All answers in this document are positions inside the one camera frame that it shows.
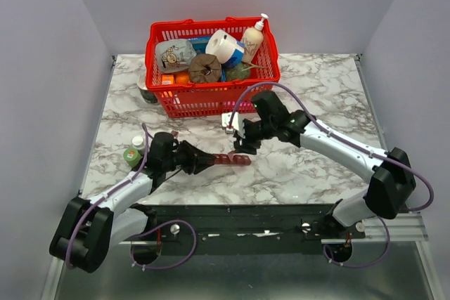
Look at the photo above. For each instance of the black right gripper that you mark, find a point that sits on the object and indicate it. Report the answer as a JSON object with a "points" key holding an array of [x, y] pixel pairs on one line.
{"points": [[242, 147]]}

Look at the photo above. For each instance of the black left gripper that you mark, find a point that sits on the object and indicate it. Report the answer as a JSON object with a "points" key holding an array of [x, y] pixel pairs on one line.
{"points": [[197, 160]]}

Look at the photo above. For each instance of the brown weekly pill organizer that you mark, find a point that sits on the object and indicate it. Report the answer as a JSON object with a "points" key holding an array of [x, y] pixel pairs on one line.
{"points": [[232, 159]]}

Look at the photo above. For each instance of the green pill bottle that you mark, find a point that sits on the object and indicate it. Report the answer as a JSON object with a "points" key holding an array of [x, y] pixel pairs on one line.
{"points": [[132, 157]]}

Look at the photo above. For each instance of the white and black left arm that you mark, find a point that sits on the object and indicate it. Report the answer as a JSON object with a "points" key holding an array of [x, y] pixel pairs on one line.
{"points": [[89, 227]]}

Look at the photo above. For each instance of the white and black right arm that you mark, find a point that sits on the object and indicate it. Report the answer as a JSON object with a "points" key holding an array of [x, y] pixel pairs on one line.
{"points": [[387, 173]]}

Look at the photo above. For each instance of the small white-capped bottle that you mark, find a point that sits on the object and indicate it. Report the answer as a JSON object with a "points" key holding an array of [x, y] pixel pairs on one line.
{"points": [[138, 142]]}

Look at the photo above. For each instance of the green round vegetable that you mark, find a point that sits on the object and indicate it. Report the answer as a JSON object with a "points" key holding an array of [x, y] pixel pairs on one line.
{"points": [[239, 72]]}

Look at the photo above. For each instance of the white dark cup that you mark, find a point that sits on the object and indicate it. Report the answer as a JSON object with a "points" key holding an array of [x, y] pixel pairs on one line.
{"points": [[148, 96]]}

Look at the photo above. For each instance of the orange fruit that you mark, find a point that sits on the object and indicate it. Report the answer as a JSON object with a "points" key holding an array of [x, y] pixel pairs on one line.
{"points": [[182, 77]]}

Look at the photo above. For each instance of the small orange box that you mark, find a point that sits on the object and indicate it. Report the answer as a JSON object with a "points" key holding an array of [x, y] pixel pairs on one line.
{"points": [[168, 79]]}

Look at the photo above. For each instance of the brown round paper package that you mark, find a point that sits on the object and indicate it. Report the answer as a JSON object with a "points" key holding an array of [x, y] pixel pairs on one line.
{"points": [[204, 69]]}

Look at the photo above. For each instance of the red plastic shopping basket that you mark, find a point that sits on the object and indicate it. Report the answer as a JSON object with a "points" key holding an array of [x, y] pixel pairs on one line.
{"points": [[194, 100]]}

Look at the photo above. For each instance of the white toilet paper roll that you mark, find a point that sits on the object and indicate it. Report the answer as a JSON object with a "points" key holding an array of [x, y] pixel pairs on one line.
{"points": [[228, 51]]}

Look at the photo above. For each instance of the grey cartoon snack bag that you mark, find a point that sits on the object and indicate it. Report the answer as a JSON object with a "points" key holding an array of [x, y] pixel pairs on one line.
{"points": [[174, 55]]}

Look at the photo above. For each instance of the white pump lotion bottle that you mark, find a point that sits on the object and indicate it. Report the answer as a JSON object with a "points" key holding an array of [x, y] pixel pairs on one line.
{"points": [[252, 39]]}

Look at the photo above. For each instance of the blue package in basket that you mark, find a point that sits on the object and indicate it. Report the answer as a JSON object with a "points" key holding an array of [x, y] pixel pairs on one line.
{"points": [[199, 43]]}

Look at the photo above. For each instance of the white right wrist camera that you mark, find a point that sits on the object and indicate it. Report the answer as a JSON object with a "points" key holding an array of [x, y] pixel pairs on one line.
{"points": [[233, 122]]}

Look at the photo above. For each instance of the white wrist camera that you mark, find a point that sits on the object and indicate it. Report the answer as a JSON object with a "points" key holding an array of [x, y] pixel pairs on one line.
{"points": [[233, 122], [174, 134]]}

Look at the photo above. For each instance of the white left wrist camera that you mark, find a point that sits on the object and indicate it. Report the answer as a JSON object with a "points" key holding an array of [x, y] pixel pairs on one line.
{"points": [[174, 134]]}

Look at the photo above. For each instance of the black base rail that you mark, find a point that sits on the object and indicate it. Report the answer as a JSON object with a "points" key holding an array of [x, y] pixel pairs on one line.
{"points": [[240, 229]]}

